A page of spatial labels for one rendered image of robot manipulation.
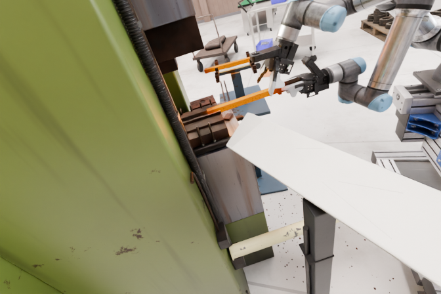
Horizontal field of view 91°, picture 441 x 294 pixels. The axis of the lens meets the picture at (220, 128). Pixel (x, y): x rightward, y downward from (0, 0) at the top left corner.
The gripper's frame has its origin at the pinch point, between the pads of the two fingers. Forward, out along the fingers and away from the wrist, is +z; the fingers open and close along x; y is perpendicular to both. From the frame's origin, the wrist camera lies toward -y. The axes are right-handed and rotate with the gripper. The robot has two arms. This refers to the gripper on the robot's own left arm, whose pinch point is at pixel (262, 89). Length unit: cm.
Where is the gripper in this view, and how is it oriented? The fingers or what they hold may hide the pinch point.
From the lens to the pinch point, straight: 91.1
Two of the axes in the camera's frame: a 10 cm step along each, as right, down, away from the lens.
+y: 9.5, 1.2, 2.9
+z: -2.5, 8.5, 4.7
